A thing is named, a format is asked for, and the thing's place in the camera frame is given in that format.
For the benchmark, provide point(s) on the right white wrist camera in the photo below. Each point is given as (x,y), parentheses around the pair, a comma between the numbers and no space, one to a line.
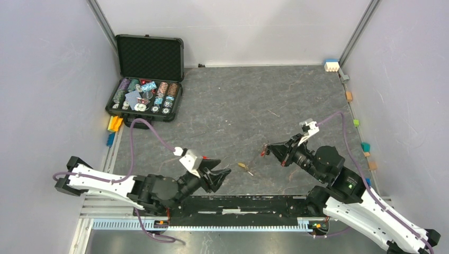
(309,128)

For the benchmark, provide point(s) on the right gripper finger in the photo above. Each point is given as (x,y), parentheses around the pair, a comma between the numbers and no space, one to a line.
(282,153)
(289,143)

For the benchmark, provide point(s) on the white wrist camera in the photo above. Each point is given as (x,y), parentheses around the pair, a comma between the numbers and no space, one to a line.
(189,159)
(309,128)

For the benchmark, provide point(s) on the black poker chip case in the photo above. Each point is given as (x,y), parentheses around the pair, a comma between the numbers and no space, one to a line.
(152,69)

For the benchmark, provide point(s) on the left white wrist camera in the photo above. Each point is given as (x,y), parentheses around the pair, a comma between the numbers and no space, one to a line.
(189,159)

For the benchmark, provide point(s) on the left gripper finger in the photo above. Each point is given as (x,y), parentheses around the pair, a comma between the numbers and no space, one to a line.
(215,178)
(208,164)

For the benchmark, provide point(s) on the tan wooden cube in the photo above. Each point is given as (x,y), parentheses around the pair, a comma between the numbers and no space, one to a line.
(372,165)

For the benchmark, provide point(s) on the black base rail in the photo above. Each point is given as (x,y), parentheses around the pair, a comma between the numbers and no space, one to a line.
(247,210)

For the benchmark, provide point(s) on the yellow orange toy block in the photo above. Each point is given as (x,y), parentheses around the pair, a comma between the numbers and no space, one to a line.
(114,123)

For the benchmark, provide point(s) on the grey block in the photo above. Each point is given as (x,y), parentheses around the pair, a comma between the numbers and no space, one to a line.
(344,78)

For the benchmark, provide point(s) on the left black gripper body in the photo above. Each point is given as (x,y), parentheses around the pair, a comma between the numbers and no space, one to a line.
(191,183)

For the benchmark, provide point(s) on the white blue toy block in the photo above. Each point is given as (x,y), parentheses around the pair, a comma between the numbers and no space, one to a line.
(331,65)

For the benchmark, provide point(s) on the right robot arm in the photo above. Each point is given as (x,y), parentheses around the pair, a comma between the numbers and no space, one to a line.
(344,195)

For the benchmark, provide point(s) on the teal cube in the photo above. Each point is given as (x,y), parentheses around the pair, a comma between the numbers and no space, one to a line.
(366,147)

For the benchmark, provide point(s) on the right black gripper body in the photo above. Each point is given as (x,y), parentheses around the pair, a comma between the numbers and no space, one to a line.
(300,155)

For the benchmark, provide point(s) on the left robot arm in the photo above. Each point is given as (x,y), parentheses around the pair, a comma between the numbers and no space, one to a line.
(151,195)

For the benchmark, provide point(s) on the orange wooden cube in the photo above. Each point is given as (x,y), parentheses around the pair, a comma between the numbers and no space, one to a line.
(349,96)

